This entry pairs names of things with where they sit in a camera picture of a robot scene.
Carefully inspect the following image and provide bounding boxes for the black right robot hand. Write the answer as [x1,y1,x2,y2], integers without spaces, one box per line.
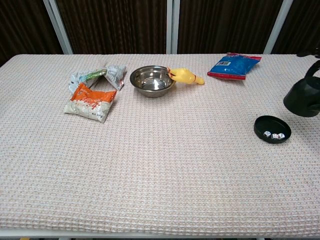
[296,48,320,79]

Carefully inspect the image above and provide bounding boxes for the black dice cup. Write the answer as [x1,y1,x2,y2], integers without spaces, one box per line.
[283,76,320,119]

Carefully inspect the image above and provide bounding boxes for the black round dice tray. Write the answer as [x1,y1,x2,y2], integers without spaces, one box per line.
[253,115,293,145]

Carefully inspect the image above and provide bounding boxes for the blue and red snack bag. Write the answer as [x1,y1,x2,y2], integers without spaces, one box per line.
[206,52,263,81]

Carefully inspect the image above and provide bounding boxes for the yellow rubber chicken toy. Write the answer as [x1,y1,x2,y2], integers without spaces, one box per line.
[166,66,205,86]

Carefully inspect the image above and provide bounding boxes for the stainless steel bowl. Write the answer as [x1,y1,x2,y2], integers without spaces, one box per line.
[129,65,177,99]

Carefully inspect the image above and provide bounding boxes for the beige waffle-weave tablecloth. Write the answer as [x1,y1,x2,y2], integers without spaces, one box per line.
[0,53,320,232]

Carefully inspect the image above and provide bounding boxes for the crumpled silver snack bag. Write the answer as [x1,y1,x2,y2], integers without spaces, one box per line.
[67,64,128,92]

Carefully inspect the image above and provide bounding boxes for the dark brown pleated curtain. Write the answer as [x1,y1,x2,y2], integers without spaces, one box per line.
[0,0,320,67]

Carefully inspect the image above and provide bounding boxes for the orange and white snack bag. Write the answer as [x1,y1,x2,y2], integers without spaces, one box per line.
[63,82,118,124]

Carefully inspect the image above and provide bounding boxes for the white slanted frame post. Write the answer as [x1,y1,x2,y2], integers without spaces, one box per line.
[42,0,74,55]
[263,0,294,55]

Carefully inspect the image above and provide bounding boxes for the white upright frame post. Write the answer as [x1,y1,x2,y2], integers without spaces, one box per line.
[165,0,181,55]

